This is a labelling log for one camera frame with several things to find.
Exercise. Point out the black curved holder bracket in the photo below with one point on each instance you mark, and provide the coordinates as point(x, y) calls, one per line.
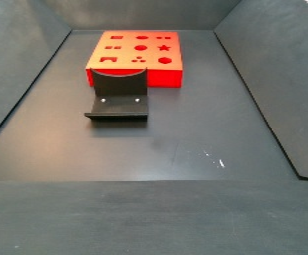
point(121, 96)

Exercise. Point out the red shape sorter box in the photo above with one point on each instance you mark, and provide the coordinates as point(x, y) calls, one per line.
point(126, 52)

